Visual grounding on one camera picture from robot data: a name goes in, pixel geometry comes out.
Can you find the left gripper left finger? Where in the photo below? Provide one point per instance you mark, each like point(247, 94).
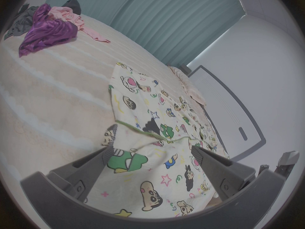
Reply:
point(81, 173)

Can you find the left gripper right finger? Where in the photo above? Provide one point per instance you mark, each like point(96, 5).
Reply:
point(221, 175)

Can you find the white printed pyjama top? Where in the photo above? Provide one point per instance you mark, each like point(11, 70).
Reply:
point(143, 108)

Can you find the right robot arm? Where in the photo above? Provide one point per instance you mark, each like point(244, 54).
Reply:
point(289, 157)

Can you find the bed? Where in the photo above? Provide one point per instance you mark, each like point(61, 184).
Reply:
point(59, 92)

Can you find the pale pink pillow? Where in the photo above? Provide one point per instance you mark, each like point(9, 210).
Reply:
point(190, 89)

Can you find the grey bedside table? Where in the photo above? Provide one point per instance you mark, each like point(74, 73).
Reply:
point(184, 68)

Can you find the purple garment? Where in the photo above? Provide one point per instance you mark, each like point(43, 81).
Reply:
point(47, 34)

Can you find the pink garment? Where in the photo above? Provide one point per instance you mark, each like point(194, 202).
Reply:
point(71, 17)

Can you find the dark grey garment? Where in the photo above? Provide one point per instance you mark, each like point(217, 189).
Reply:
point(20, 24)

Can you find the black garment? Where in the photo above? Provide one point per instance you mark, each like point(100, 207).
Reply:
point(73, 6)

